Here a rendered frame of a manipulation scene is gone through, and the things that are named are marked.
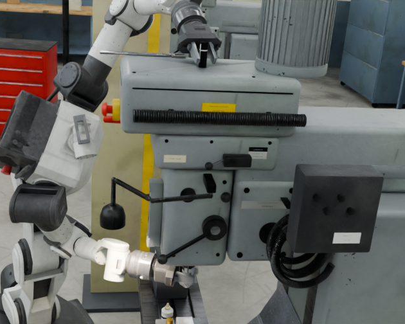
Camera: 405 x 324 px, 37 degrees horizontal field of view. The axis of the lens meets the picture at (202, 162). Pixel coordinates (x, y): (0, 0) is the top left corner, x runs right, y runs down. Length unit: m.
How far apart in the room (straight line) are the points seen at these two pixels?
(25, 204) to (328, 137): 0.91
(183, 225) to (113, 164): 1.91
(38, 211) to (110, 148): 1.72
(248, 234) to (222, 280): 2.50
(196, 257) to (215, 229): 0.12
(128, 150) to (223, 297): 1.19
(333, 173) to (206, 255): 0.51
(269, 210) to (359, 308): 0.39
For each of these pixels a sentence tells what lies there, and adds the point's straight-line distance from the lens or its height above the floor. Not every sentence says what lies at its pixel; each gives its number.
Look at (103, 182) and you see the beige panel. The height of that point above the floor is 0.79.
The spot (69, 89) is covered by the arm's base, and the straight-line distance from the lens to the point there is 1.99.
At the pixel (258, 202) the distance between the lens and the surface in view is 1.71.
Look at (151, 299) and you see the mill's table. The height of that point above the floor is 0.93.
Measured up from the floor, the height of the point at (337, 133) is 1.74.
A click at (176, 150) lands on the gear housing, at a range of 1.61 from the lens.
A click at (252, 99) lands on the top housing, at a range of 1.59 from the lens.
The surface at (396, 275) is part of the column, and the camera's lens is 1.85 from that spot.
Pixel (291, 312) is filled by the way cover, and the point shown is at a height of 1.08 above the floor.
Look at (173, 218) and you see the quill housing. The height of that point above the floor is 1.48.
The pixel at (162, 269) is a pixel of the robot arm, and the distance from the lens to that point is 1.90.
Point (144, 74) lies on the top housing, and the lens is 1.55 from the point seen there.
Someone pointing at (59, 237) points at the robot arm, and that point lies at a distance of 2.07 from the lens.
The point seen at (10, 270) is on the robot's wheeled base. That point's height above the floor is 0.75.
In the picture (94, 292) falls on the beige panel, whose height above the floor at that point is 0.03.
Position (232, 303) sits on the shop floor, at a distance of 4.02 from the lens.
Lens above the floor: 2.25
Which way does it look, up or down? 21 degrees down
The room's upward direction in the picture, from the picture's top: 4 degrees clockwise
